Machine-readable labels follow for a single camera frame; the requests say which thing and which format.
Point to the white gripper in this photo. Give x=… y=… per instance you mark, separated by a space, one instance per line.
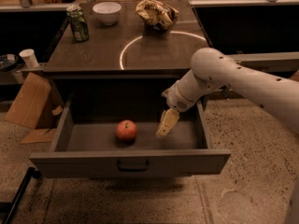
x=177 y=99

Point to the red apple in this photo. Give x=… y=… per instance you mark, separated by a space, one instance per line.
x=126 y=130

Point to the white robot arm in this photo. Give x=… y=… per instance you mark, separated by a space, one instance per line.
x=259 y=184

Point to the grey open drawer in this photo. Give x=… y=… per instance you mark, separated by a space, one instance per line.
x=86 y=145

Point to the grey cabinet counter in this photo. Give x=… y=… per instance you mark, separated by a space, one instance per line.
x=126 y=63

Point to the crumpled chip bag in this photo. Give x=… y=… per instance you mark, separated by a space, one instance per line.
x=156 y=14

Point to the white bowl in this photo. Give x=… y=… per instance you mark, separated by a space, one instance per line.
x=107 y=12

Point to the green soda can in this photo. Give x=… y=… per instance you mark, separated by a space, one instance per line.
x=78 y=23

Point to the brown cardboard piece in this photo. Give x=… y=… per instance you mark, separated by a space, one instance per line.
x=37 y=106

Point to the white paper cup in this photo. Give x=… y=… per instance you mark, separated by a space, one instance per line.
x=29 y=57

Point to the black metal stand leg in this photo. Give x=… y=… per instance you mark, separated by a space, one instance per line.
x=8 y=209

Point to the dark round dish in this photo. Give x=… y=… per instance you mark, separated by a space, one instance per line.
x=8 y=62

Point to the black drawer handle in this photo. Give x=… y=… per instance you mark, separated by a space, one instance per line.
x=133 y=167

